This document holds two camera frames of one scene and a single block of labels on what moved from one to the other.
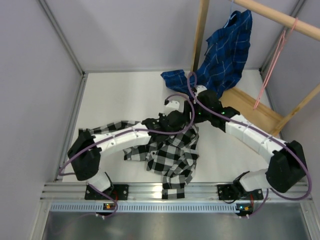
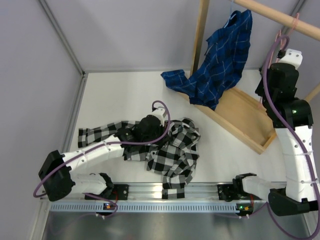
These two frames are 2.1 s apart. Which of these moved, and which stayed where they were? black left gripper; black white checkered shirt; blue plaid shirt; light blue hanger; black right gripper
Moved: black right gripper; black left gripper
Stayed: blue plaid shirt; black white checkered shirt; light blue hanger
